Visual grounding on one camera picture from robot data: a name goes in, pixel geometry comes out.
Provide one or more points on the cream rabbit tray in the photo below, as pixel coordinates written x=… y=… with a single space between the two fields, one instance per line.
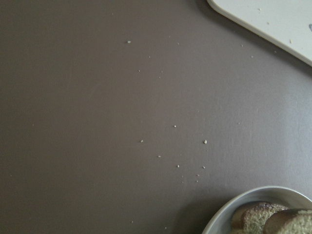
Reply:
x=285 y=23

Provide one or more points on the bread slice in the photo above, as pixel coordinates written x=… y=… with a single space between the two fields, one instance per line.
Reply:
x=251 y=217
x=291 y=221

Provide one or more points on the bread slice on plate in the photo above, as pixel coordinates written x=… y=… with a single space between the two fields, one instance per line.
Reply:
x=251 y=217

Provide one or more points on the white round plate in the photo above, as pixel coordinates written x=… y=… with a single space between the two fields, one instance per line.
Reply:
x=220 y=223

